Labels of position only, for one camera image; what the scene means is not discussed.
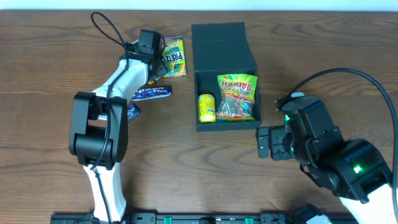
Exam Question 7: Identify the yellow candy tube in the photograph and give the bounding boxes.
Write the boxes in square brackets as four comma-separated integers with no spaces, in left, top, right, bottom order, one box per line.
[198,94,216,123]

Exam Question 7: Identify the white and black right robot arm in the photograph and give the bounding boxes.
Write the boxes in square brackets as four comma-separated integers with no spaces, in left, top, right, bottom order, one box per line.
[256,96,397,223]

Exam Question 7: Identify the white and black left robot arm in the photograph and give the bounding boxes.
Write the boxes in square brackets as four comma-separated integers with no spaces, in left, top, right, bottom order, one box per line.
[69,47,169,223]

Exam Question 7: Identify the blue Eclipse mints tin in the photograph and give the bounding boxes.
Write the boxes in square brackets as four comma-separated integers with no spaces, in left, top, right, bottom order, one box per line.
[127,103,141,123]

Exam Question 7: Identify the blue Dairy Milk chocolate bar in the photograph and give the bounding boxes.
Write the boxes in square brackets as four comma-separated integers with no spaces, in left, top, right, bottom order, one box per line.
[132,86,172,101]

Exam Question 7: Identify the green Pretz snack packet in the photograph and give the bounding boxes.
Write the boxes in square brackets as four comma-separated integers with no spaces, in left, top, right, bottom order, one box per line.
[163,36,187,78]

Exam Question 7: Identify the black mounting rail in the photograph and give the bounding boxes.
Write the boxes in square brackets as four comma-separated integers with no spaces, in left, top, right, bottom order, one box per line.
[50,203,358,224]

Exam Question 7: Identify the black open gift box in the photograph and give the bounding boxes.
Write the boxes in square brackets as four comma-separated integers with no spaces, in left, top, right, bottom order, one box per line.
[190,21,263,133]

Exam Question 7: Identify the Haribo gummy worms bag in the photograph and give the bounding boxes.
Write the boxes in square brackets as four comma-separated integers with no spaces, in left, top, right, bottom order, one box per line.
[216,73,257,123]

